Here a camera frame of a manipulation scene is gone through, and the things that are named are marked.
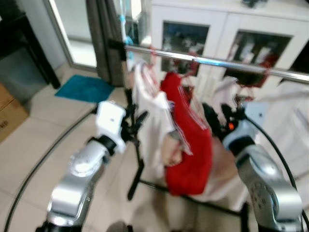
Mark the teal floor mat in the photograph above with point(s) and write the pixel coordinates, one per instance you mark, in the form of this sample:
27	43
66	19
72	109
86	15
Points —
84	89

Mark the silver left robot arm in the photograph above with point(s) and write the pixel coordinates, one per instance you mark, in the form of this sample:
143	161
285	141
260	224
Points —
79	183

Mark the red shirt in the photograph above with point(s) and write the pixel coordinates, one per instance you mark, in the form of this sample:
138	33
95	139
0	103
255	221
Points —
193	159

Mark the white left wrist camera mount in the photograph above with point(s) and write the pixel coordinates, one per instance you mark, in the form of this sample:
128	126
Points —
110	118

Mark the brown cardboard box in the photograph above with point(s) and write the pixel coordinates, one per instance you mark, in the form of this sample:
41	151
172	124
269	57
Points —
9	113

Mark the black shelf unit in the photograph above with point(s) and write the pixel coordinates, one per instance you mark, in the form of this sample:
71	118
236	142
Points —
19	43

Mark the glass sliding door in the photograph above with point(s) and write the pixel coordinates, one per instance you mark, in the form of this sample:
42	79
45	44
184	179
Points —
77	29

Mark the white shirt small chest logo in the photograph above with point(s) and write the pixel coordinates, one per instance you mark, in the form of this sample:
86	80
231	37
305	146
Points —
289	130

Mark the cream shirt with photo print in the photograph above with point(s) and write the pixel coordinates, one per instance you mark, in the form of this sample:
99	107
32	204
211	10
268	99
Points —
154	116

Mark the black clothes rack chrome rail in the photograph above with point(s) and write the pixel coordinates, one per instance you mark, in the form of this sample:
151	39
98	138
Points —
217	63

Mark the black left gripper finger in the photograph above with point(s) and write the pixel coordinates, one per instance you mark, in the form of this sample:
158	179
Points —
133	111
143	120

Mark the white glass-door cabinet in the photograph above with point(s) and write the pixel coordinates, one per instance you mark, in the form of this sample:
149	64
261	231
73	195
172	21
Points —
222	21

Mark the grey curtain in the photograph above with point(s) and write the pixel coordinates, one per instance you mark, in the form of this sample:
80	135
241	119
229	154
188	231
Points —
104	38

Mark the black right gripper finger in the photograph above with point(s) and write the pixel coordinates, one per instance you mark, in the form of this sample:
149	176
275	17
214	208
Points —
226	110
211	117

